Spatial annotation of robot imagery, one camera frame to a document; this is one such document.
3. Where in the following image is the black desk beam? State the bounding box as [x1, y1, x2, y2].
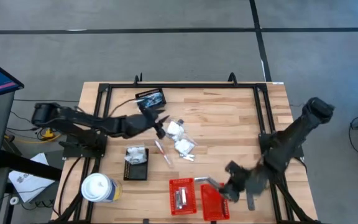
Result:
[0, 150, 63, 182]

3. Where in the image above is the yellow floor cable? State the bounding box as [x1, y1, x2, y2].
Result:
[11, 126, 62, 144]

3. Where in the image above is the white-lidded wipes canister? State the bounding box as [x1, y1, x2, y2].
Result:
[80, 172, 123, 204]

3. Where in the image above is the clear vanity kit bag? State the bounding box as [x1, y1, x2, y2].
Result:
[124, 151, 149, 166]
[126, 145, 147, 158]
[174, 138, 198, 156]
[165, 119, 186, 141]

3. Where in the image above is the blue white toothbrush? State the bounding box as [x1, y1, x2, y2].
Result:
[137, 96, 164, 110]
[135, 92, 163, 103]

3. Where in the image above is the black aluminium table frame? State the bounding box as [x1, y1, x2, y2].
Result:
[50, 81, 321, 224]

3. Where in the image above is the black plastic slotted basket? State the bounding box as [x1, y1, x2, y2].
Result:
[134, 88, 167, 110]
[122, 147, 150, 182]

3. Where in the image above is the white paper sheet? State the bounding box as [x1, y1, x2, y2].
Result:
[7, 152, 56, 203]

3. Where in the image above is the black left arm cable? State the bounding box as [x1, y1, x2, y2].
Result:
[108, 98, 139, 118]

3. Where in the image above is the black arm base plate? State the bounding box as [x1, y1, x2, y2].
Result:
[58, 133, 108, 159]
[259, 133, 307, 159]

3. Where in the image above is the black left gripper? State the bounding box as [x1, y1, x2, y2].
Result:
[123, 108, 170, 140]

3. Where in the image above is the red plastic slotted basket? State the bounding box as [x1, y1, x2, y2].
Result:
[200, 182, 231, 222]
[168, 177, 198, 217]

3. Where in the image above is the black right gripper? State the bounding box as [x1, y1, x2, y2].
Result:
[208, 160, 275, 212]

